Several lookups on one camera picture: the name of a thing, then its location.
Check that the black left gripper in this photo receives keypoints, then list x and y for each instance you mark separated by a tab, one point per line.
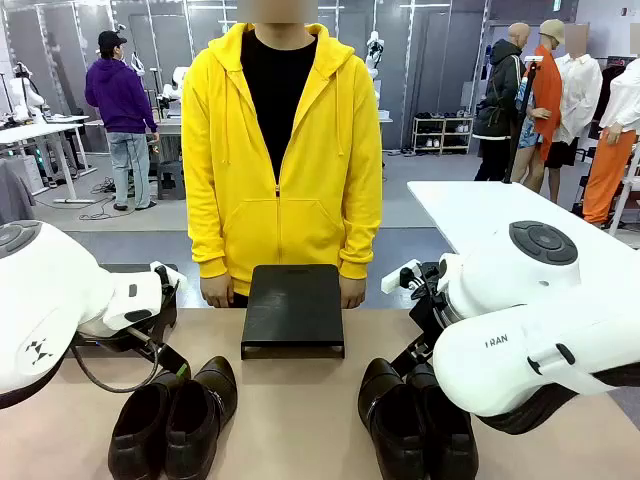
120	339

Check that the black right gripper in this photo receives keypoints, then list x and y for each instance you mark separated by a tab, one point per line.
431	310

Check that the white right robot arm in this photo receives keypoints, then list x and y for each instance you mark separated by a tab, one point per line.
520	300

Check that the person's right forearm yellow sleeve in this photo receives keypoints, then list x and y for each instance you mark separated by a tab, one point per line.
207	235

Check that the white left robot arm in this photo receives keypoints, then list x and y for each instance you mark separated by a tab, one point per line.
50	290

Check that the person's left forearm yellow sleeve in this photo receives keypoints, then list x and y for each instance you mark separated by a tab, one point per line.
361	235

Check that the black shoe stand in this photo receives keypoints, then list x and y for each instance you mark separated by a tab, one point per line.
170	312
292	310

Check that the person in yellow hoodie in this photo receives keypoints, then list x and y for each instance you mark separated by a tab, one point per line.
310	175

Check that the white shoe rack with shoes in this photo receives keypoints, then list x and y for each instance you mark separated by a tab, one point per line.
442	132

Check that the person in purple hoodie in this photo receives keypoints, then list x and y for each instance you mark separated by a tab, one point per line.
120	100

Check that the person's right hand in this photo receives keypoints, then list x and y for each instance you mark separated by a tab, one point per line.
217	292

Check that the person's left hand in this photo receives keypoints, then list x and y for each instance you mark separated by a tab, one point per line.
353	292

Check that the white side table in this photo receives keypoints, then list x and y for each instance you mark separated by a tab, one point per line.
460	205

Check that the grey plastic stool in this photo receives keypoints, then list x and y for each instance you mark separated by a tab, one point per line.
171	180

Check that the grey cloth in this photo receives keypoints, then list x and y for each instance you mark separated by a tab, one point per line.
12	195

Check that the white background desk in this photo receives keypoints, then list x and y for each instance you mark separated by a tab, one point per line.
35	132

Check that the mannequin in black jacket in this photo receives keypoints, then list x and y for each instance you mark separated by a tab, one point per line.
500	100

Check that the mannequin in orange trousers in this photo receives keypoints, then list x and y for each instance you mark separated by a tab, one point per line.
615	150

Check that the mannequin in orange vest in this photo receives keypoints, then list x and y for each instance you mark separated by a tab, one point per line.
545	95

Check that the white humanoid robot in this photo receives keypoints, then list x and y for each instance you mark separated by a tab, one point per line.
25	95

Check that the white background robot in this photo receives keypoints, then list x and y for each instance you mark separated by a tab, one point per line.
375	52

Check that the figure in white shirt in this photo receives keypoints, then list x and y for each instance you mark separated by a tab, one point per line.
580	95

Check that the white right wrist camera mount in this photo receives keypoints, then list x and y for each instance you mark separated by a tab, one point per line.
397	277

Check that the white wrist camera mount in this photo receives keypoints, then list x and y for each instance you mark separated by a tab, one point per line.
397	277
173	275

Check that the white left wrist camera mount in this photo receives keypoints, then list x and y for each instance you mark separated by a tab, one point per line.
173	275

